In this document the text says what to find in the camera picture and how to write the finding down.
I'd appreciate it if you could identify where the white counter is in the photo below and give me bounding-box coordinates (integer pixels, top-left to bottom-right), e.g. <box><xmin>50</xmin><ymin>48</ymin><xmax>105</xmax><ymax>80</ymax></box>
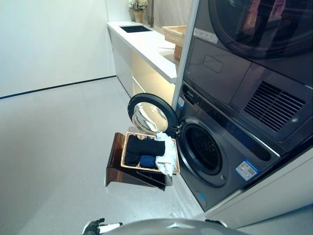
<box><xmin>107</xmin><ymin>21</ymin><xmax>188</xmax><ymax>98</ymax></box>

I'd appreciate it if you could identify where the blue garment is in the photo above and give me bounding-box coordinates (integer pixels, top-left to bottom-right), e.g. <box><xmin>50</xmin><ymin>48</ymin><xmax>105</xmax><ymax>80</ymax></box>
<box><xmin>139</xmin><ymin>155</ymin><xmax>157</xmax><ymax>169</ymax></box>

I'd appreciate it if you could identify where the black garment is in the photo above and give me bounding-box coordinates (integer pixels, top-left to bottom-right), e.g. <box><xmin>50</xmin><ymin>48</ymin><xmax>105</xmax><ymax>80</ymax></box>
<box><xmin>124</xmin><ymin>135</ymin><xmax>166</xmax><ymax>166</ymax></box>

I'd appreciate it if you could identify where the rectangular wicker laundry basket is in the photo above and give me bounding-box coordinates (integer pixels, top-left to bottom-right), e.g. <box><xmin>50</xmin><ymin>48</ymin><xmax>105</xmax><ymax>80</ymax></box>
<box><xmin>120</xmin><ymin>132</ymin><xmax>181</xmax><ymax>176</ymax></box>

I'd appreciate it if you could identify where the blue energy label sticker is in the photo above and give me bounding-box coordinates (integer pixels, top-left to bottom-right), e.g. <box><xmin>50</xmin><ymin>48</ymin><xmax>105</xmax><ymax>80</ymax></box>
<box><xmin>236</xmin><ymin>159</ymin><xmax>258</xmax><ymax>178</ymax></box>

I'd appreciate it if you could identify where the round washing machine door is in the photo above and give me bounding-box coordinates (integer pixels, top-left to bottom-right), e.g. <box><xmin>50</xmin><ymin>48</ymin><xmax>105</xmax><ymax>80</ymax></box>
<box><xmin>127</xmin><ymin>93</ymin><xmax>178</xmax><ymax>134</ymax></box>

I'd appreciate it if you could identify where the wide wicker basket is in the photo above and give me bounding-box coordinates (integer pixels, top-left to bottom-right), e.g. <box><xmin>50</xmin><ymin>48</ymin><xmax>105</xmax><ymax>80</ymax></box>
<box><xmin>162</xmin><ymin>25</ymin><xmax>188</xmax><ymax>45</ymax></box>

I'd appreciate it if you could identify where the potted plant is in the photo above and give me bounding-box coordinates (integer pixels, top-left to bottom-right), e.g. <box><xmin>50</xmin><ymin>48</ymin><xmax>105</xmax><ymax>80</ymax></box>
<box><xmin>128</xmin><ymin>0</ymin><xmax>149</xmax><ymax>24</ymax></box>

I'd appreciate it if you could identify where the small wicker basket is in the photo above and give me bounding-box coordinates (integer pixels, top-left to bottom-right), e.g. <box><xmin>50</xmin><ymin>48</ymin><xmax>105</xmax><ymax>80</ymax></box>
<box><xmin>174</xmin><ymin>43</ymin><xmax>184</xmax><ymax>60</ymax></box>

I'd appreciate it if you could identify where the dark grey stacked dryer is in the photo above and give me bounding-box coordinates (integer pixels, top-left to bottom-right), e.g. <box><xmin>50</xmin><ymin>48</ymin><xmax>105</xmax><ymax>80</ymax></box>
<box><xmin>183</xmin><ymin>0</ymin><xmax>313</xmax><ymax>153</ymax></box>

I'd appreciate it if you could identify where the brown acrylic stand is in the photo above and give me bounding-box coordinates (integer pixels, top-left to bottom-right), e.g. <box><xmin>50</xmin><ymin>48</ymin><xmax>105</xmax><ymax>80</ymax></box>
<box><xmin>105</xmin><ymin>132</ymin><xmax>173</xmax><ymax>191</ymax></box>

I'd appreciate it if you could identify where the robot torso silver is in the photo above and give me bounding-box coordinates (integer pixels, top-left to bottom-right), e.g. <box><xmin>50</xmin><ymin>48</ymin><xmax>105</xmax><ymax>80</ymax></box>
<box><xmin>107</xmin><ymin>218</ymin><xmax>252</xmax><ymax>235</ymax></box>

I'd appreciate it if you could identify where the black sink basin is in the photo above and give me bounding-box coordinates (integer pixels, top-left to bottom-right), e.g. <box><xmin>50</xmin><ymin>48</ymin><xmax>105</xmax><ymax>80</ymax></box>
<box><xmin>119</xmin><ymin>24</ymin><xmax>154</xmax><ymax>33</ymax></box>

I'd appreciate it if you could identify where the robot left hand black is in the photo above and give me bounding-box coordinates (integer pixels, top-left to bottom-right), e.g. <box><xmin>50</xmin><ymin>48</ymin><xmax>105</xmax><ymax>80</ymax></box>
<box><xmin>83</xmin><ymin>218</ymin><xmax>123</xmax><ymax>235</ymax></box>

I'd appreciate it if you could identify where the grey front-load washing machine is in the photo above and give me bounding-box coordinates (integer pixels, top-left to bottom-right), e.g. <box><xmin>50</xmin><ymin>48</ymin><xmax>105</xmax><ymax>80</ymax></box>
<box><xmin>175</xmin><ymin>82</ymin><xmax>282</xmax><ymax>212</ymax></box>

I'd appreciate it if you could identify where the robot right hand white back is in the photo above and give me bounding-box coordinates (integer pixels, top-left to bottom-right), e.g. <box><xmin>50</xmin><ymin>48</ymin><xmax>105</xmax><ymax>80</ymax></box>
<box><xmin>204</xmin><ymin>219</ymin><xmax>228</xmax><ymax>227</ymax></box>

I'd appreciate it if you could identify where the white garment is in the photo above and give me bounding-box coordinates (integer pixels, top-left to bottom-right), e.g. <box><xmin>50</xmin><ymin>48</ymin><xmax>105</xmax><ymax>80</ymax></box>
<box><xmin>154</xmin><ymin>132</ymin><xmax>177</xmax><ymax>176</ymax></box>

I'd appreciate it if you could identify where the white dryer label sticker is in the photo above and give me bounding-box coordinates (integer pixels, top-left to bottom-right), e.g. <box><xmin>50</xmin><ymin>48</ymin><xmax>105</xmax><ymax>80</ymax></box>
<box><xmin>193</xmin><ymin>27</ymin><xmax>218</xmax><ymax>44</ymax></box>

